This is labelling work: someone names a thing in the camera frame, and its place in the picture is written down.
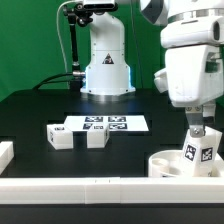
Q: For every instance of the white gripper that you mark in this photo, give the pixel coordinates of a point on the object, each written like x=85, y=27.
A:
x=194, y=69

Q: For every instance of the white round stool seat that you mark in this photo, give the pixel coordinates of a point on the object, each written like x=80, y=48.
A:
x=167, y=163

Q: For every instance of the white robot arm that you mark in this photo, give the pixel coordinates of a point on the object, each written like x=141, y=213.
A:
x=108, y=74

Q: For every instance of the white U-shaped fence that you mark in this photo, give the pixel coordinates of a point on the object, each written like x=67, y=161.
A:
x=115, y=190

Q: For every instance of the white marker base plate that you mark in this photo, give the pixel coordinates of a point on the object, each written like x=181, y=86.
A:
x=131, y=123

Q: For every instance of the camera on mount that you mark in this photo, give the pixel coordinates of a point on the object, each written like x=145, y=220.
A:
x=99, y=4

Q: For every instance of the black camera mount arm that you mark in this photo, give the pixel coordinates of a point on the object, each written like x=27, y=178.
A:
x=76, y=16

